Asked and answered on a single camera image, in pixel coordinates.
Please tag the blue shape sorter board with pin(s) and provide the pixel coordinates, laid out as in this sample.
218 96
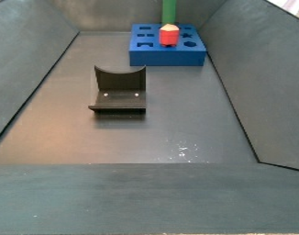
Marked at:
147 52

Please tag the green oval peg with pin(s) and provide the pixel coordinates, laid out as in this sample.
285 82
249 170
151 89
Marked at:
169 10

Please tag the red white-topped peg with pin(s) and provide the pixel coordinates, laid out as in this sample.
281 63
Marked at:
169 35

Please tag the black curved holder stand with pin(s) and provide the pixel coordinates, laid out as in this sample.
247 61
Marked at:
120 90

